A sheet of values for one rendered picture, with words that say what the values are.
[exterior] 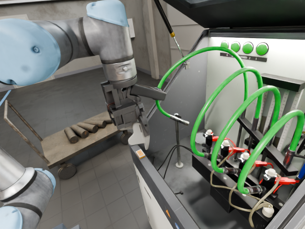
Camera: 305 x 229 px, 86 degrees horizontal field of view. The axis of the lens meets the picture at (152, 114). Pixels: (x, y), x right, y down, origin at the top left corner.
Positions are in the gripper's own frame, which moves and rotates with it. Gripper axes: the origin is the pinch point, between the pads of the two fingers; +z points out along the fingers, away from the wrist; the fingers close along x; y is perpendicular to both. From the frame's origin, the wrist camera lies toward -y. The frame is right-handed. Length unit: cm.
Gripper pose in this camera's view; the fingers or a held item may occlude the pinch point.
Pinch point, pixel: (142, 138)
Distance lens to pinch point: 51.1
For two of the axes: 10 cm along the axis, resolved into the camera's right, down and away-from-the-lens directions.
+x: 4.7, 4.0, -7.9
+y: -8.7, 3.4, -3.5
